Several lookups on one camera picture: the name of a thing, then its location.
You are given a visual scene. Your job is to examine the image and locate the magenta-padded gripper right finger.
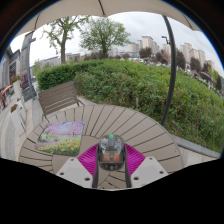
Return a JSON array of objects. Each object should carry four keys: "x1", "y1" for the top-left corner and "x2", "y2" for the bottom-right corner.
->
[{"x1": 124, "y1": 143, "x2": 169, "y2": 189}]

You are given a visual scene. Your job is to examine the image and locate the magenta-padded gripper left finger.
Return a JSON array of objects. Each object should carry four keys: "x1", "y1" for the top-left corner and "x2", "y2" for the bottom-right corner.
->
[{"x1": 55, "y1": 143, "x2": 101, "y2": 189}]

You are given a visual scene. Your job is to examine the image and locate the transparent computer mouse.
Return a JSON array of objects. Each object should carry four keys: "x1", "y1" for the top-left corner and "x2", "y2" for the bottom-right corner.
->
[{"x1": 98, "y1": 133, "x2": 127, "y2": 172}]

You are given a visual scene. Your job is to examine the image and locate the flower print mouse pad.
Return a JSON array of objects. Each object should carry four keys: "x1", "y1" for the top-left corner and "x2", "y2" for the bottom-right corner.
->
[{"x1": 34, "y1": 120, "x2": 85, "y2": 157}]

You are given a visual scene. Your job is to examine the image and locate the brown slatted chair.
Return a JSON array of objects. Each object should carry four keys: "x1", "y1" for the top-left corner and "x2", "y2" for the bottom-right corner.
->
[{"x1": 37, "y1": 80, "x2": 84, "y2": 121}]

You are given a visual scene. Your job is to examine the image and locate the green hedge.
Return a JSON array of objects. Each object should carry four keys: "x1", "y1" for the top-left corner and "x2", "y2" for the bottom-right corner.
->
[{"x1": 35, "y1": 59, "x2": 224, "y2": 154}]

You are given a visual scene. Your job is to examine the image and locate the white flower planter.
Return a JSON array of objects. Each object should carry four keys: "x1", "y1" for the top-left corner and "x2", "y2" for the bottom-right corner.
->
[
  {"x1": 11, "y1": 75, "x2": 23, "y2": 101},
  {"x1": 9, "y1": 103, "x2": 28, "y2": 136}
]

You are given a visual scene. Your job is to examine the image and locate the dark curved umbrella pole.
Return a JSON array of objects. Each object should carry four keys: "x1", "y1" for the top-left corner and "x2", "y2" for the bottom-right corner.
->
[{"x1": 160, "y1": 14, "x2": 178, "y2": 127}]

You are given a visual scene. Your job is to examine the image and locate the grey sign pillar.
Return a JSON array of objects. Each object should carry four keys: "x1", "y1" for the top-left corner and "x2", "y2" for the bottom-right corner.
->
[{"x1": 19, "y1": 31, "x2": 37, "y2": 103}]

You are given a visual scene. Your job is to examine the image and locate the grey storefront building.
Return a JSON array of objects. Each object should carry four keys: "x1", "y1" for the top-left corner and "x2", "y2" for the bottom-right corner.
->
[{"x1": 0, "y1": 46, "x2": 22, "y2": 108}]

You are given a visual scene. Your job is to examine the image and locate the beige apartment buildings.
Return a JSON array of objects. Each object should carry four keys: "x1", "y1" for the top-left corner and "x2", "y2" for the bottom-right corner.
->
[{"x1": 129, "y1": 35, "x2": 218, "y2": 72}]

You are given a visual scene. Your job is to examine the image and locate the thin-crowned tree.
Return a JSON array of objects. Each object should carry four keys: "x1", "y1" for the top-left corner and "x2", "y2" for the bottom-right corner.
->
[{"x1": 43, "y1": 15, "x2": 89, "y2": 65}]

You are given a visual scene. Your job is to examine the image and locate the dense-crowned tree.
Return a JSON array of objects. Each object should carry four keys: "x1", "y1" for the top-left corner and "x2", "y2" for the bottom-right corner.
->
[{"x1": 79, "y1": 16, "x2": 132, "y2": 59}]

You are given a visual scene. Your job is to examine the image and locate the beige umbrella canopy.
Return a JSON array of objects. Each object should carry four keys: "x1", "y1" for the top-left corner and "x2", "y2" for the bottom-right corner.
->
[{"x1": 16, "y1": 0, "x2": 201, "y2": 38}]

